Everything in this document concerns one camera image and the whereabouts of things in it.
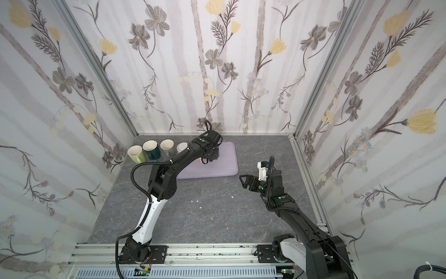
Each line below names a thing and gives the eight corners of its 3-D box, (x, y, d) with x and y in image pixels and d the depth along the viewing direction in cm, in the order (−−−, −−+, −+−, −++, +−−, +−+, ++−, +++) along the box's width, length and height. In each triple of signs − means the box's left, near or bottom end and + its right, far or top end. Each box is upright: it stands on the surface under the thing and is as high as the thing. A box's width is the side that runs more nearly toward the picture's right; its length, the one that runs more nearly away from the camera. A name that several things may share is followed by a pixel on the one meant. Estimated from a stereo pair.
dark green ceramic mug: (153, 164, 107) (147, 153, 98) (146, 155, 111) (140, 144, 102) (165, 157, 110) (160, 146, 102) (158, 148, 114) (152, 137, 106)
